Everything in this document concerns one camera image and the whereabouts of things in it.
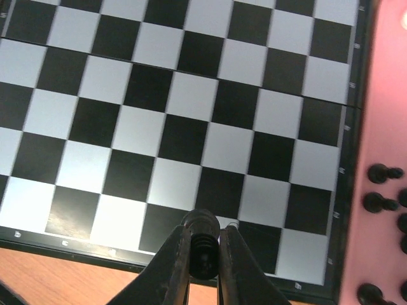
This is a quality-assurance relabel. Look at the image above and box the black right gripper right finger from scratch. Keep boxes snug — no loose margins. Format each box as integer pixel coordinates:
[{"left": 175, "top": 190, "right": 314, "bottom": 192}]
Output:
[{"left": 217, "top": 226, "right": 290, "bottom": 305}]

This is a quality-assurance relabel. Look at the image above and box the pink plastic tray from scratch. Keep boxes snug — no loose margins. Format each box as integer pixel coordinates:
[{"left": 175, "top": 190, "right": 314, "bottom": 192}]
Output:
[{"left": 339, "top": 1, "right": 406, "bottom": 304}]

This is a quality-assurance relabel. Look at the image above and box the black pawn chess piece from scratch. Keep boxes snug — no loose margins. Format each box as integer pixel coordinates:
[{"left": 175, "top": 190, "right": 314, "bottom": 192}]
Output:
[
  {"left": 367, "top": 163, "right": 404, "bottom": 184},
  {"left": 399, "top": 281, "right": 407, "bottom": 301},
  {"left": 357, "top": 283, "right": 396, "bottom": 305},
  {"left": 362, "top": 192, "right": 399, "bottom": 214}
]

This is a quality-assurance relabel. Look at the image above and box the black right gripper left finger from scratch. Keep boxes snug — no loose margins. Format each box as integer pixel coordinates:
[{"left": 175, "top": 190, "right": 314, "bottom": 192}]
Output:
[{"left": 109, "top": 225, "right": 191, "bottom": 304}]

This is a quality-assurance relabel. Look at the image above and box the black and grey chessboard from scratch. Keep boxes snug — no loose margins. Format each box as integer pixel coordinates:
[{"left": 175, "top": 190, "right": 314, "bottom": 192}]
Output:
[{"left": 1, "top": 1, "right": 372, "bottom": 304}]

